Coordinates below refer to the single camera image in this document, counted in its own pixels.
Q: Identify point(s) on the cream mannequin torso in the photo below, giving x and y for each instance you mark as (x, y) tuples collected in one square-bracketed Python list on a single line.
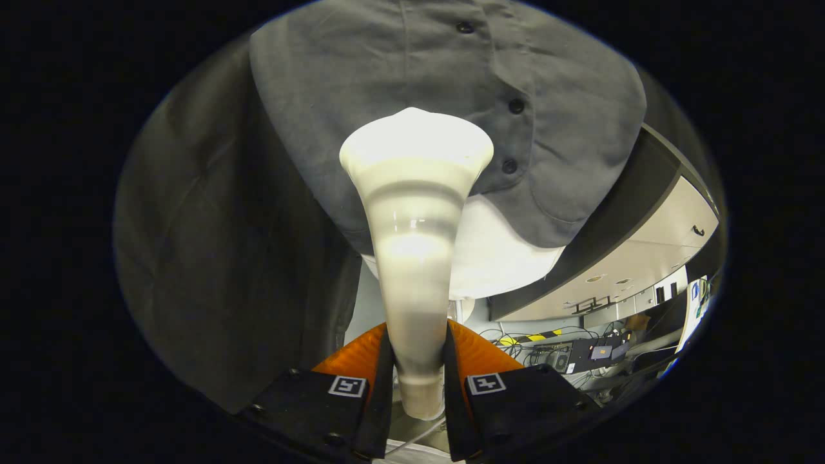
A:
[(503, 258)]

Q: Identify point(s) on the yellow black striped floor strip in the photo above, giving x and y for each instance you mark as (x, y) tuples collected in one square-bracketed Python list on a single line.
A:
[(532, 337)]

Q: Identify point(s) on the grey button-up shirt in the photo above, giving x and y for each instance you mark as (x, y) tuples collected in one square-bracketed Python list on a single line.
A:
[(387, 64)]

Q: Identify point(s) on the grey drawer cabinet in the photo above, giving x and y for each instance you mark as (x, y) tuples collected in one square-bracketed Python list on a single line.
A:
[(644, 258)]

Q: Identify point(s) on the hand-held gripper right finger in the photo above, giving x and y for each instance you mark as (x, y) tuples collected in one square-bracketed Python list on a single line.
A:
[(453, 399)]

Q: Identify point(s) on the black electronics box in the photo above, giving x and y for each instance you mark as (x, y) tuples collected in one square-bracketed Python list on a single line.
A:
[(580, 356)]

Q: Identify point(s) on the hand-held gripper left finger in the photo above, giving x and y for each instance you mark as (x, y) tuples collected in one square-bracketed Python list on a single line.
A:
[(385, 399)]

